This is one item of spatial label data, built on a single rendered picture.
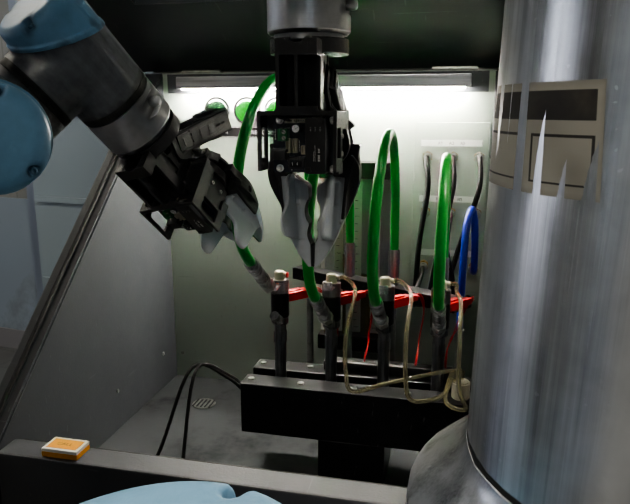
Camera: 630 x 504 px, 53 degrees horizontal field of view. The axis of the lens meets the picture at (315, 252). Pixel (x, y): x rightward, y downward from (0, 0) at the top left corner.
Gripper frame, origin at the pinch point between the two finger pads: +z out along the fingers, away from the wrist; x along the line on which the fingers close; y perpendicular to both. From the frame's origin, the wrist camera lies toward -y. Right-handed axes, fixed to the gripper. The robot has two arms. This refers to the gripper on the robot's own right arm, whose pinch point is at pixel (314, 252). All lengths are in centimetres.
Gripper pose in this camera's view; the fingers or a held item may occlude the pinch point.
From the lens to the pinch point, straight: 63.8
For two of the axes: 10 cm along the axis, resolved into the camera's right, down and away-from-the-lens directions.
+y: -2.2, 2.1, -9.5
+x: 9.7, 0.5, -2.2
